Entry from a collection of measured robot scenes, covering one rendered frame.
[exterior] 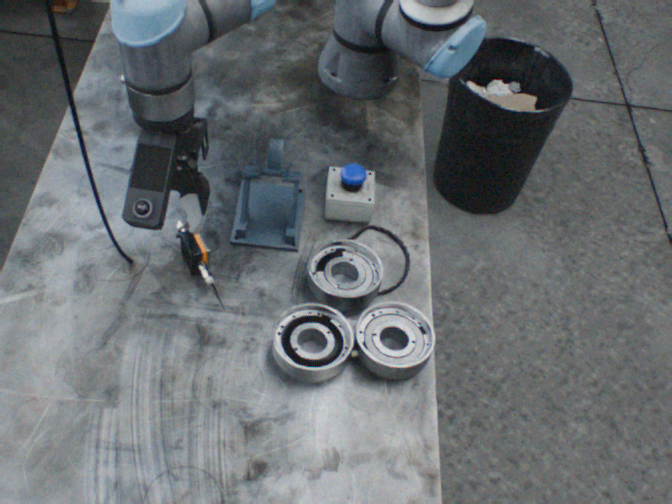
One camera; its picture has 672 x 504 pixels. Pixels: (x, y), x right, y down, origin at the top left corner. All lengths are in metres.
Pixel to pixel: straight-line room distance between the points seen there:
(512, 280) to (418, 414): 1.30
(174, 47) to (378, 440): 0.52
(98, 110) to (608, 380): 1.45
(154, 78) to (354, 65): 0.61
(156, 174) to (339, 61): 0.59
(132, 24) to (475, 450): 1.41
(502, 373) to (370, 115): 0.92
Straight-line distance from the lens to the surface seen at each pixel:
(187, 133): 1.00
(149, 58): 0.86
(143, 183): 0.94
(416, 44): 1.30
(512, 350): 2.16
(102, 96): 1.43
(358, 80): 1.43
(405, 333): 1.08
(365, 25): 1.37
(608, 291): 2.40
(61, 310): 1.12
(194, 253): 1.11
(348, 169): 1.20
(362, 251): 1.15
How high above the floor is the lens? 1.69
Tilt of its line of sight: 49 degrees down
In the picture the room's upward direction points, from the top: 10 degrees clockwise
